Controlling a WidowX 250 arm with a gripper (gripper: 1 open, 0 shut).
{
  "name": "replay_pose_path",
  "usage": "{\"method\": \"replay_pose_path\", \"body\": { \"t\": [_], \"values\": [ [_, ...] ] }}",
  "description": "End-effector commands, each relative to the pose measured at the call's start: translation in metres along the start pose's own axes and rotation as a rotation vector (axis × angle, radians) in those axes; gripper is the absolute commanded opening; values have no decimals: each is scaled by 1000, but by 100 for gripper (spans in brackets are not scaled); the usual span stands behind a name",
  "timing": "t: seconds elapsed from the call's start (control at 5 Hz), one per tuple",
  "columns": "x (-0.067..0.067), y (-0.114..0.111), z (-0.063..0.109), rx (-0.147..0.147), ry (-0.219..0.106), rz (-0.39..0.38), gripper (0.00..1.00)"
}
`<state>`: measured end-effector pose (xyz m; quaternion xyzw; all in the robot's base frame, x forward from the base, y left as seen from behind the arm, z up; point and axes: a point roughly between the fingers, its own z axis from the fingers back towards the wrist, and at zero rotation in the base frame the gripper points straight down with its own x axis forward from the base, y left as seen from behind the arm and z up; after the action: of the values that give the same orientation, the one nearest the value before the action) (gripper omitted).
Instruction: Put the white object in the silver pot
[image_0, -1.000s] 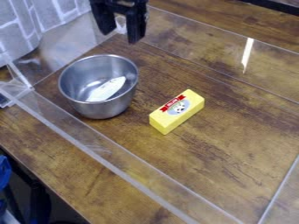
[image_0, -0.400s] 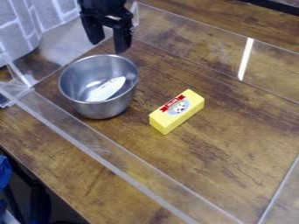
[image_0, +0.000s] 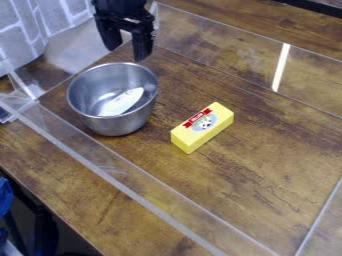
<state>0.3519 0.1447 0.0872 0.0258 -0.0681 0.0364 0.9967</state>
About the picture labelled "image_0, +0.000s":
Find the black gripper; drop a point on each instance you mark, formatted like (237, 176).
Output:
(126, 15)

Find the silver metal pot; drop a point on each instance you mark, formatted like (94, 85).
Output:
(100, 84)

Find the blue object at edge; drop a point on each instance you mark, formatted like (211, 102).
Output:
(6, 196)

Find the white brick pattern curtain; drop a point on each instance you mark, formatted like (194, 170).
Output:
(30, 22)

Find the yellow butter block toy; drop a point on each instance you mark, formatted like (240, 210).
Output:
(202, 127)

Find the clear acrylic enclosure wall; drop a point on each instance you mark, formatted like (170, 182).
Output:
(259, 191)

